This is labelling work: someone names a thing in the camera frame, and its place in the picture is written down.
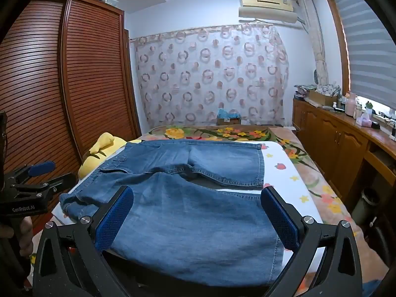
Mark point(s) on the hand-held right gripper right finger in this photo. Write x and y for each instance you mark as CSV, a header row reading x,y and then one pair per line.
x,y
280,219

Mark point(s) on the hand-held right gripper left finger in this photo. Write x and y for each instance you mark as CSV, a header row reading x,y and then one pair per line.
x,y
116,216

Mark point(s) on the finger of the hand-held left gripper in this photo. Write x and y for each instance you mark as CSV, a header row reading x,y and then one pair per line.
x,y
41,167
58,182

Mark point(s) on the blue denim pants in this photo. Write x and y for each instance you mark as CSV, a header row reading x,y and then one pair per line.
x,y
191,222

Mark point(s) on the person's left hand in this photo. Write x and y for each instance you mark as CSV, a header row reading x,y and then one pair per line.
x,y
26,238

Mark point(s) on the white strawberry print blanket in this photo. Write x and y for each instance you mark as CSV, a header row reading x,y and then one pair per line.
x,y
278,161

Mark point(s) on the yellow plush toy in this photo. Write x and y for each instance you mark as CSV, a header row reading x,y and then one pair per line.
x,y
106,140

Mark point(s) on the grey trash bin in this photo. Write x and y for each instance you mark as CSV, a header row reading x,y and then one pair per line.
x,y
365,204

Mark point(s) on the brown slatted wardrobe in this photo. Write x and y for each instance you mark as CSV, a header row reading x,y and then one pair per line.
x,y
62,83

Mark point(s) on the wooden side cabinet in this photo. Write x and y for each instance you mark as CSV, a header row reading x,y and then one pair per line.
x,y
331,142

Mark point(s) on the floral bed blanket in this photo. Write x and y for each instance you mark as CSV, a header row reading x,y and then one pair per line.
x,y
216,133

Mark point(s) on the person's blue trouser leg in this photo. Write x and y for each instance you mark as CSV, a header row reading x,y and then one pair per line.
x,y
371,286

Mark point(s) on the blue crumpled cloth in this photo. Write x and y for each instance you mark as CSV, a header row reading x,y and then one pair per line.
x,y
227,113

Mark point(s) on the open cardboard box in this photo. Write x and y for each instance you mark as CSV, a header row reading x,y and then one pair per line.
x,y
320,99

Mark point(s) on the pink tissue pack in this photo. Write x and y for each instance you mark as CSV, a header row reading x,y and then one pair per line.
x,y
364,120

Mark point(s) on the stack of folded cloths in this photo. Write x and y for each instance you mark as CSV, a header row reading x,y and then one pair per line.
x,y
304,90

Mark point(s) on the pink bottle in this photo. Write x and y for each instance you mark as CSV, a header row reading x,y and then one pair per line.
x,y
350,105

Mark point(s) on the small black box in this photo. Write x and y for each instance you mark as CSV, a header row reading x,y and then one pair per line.
x,y
376,125

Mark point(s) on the floral print cloth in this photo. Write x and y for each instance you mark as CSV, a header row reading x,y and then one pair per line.
x,y
328,89

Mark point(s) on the grey round object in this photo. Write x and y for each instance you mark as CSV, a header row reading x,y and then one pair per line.
x,y
316,76

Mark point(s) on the clear storage box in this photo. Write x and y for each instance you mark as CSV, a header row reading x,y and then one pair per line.
x,y
109,1

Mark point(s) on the beige tied window curtain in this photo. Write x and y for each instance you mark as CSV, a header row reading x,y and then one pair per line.
x,y
317,43

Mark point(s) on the grey striped window blind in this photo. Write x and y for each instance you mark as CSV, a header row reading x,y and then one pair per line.
x,y
365,52

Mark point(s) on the beige wall air conditioner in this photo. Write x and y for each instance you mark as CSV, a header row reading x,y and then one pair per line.
x,y
266,4

